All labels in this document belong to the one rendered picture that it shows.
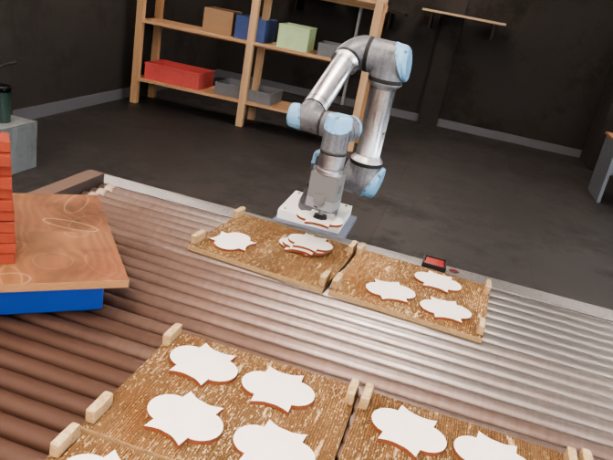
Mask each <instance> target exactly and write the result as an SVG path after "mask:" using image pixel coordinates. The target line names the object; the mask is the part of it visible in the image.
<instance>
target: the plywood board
mask: <svg viewBox="0 0 613 460"><path fill-rule="evenodd" d="M13 202H14V210H15V234H16V253H15V263H14V264H0V293H5V292H27V291H49V290H71V289H93V288H128V287H129V278H128V276H127V273H126V270H125V267H124V266H123V263H122V260H121V258H120V255H119V251H118V248H117V246H116V244H115V241H114V238H113V236H112V233H111V231H110V229H109V224H108V222H107V219H106V216H105V215H104V212H103V209H102V207H101V204H100V201H99V198H98V196H97V195H89V194H48V193H13Z"/></svg>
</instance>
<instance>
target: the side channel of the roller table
mask: <svg viewBox="0 0 613 460"><path fill-rule="evenodd" d="M101 183H104V173H103V172H97V171H93V170H87V171H84V172H81V173H78V174H75V175H73V176H70V177H68V178H66V179H63V180H61V181H58V182H55V183H51V184H49V185H47V186H44V187H42V188H39V189H36V190H35V191H32V192H29V193H48V194H82V192H84V191H87V192H89V191H90V189H91V188H92V187H96V188H98V187H99V185H100V184H101Z"/></svg>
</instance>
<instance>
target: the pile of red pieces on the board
mask: <svg viewBox="0 0 613 460"><path fill-rule="evenodd" d="M15 253H16V234H15V210H14V202H13V185H12V166H11V151H10V138H9V132H0V264H14V263H15Z"/></svg>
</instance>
